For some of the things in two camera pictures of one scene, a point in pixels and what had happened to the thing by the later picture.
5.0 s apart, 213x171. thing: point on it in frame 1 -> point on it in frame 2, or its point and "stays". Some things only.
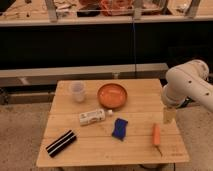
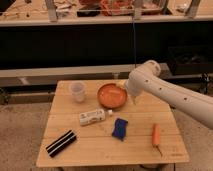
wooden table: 96,122 stays
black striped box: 58,145 stays
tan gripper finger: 169,116 -> 133,99
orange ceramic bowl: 112,95 stays
